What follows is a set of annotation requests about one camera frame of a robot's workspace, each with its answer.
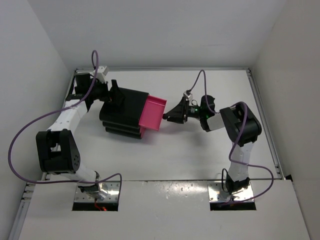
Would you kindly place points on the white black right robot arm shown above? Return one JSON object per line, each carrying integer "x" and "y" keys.
{"x": 241, "y": 125}

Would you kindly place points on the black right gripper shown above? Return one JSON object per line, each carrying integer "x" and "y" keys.
{"x": 178, "y": 114}

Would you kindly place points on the aluminium frame rail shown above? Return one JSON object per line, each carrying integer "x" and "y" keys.
{"x": 262, "y": 114}

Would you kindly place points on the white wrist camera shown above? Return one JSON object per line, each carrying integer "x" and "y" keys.
{"x": 188, "y": 96}
{"x": 101, "y": 72}

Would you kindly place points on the black drawer cabinet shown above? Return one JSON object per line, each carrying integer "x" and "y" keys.
{"x": 124, "y": 119}

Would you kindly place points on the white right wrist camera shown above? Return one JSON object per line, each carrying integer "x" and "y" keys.
{"x": 188, "y": 96}

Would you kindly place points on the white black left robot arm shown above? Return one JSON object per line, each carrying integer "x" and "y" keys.
{"x": 57, "y": 150}

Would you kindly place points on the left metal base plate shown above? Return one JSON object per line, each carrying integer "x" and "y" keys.
{"x": 104, "y": 192}

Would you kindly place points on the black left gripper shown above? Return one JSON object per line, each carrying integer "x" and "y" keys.
{"x": 116, "y": 95}

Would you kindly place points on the pink top drawer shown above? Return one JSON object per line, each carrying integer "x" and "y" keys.
{"x": 152, "y": 113}

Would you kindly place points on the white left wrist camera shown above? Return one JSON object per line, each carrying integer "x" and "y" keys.
{"x": 101, "y": 72}

